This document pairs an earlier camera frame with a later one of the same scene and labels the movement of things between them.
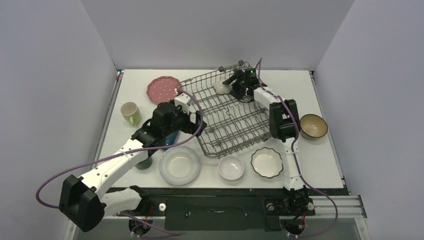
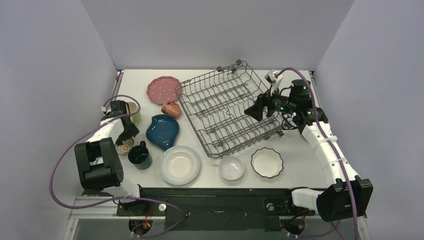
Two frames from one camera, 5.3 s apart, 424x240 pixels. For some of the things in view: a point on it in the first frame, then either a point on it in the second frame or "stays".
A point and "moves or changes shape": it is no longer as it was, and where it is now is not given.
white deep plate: (179, 165) stays
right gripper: (236, 79) → (265, 105)
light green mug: (130, 111) stays
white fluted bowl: (267, 162) stays
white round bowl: (231, 167) stays
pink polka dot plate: (162, 89) stays
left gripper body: (182, 122) → (130, 131)
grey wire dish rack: (229, 122) stays
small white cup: (222, 88) moves or changes shape
